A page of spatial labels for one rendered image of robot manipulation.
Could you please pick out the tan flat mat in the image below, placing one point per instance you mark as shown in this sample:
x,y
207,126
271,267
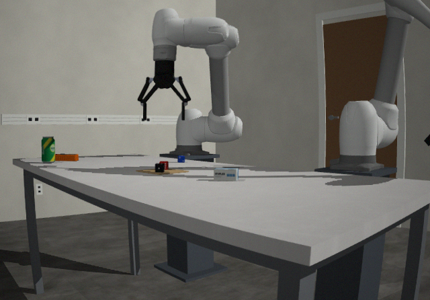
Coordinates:
x,y
152,171

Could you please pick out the orange multimeter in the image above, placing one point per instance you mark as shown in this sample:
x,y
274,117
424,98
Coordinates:
x,y
66,157

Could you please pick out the black die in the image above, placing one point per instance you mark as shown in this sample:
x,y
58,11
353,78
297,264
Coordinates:
x,y
159,167

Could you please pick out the red die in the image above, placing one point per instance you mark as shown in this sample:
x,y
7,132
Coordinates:
x,y
166,164

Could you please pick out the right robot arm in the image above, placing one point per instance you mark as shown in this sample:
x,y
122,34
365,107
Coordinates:
x,y
218,38

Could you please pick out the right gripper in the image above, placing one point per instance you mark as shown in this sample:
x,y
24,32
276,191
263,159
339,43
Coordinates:
x,y
164,78

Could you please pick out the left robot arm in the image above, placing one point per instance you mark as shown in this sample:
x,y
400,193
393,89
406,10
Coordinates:
x,y
361,130

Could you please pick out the green soda can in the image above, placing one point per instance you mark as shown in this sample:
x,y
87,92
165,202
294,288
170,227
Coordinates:
x,y
48,150

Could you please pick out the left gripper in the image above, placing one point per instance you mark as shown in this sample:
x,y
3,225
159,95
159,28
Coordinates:
x,y
427,140

